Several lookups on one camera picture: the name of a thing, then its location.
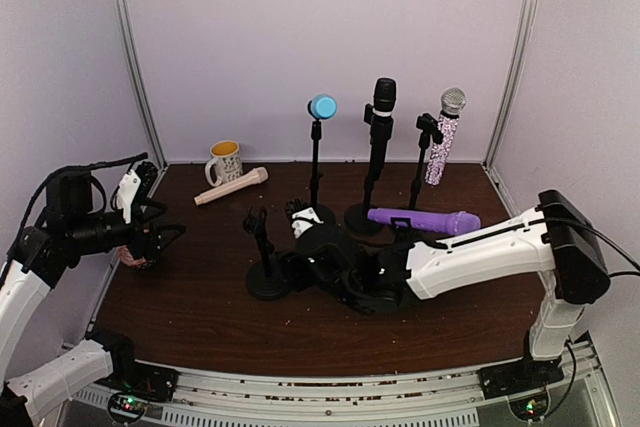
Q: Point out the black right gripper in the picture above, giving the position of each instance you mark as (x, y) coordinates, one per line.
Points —
(297, 278)

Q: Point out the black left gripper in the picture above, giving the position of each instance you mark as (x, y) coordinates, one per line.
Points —
(148, 245)

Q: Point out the black stand for pink microphone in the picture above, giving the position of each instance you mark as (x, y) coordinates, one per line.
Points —
(264, 279)

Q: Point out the pale pink microphone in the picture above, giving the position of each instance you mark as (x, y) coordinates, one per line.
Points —
(256, 176)

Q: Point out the purple microphone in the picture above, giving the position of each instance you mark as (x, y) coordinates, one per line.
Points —
(452, 224)

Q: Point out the black stand for purple microphone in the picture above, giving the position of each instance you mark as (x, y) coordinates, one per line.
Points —
(404, 233)

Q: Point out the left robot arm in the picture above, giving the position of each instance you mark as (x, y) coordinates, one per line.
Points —
(89, 209)

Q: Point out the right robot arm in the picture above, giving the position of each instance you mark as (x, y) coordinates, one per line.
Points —
(553, 239)

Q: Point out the black stand with blue microphone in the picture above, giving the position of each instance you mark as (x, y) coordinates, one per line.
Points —
(323, 212)

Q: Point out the black stand with glitter microphone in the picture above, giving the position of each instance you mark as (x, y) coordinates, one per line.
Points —
(430, 133)

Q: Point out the blue microphone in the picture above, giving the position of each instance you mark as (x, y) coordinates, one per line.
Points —
(322, 107)

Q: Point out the black microphone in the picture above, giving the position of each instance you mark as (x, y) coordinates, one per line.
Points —
(378, 116)

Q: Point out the silver glitter microphone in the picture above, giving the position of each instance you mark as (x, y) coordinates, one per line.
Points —
(453, 100)

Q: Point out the red patterned small bowl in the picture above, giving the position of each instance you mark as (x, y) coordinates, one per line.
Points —
(136, 264)

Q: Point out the white floral ceramic mug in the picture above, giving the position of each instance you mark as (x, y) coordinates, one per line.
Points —
(225, 164)

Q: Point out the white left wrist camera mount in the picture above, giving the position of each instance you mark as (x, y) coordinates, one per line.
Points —
(125, 194)

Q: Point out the aluminium corner frame post left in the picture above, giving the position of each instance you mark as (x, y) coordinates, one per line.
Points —
(138, 84)

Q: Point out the aluminium corner frame post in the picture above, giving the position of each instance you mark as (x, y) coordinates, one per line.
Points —
(138, 84)
(524, 31)

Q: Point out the aluminium corner frame post right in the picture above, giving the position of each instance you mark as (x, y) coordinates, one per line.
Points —
(524, 31)

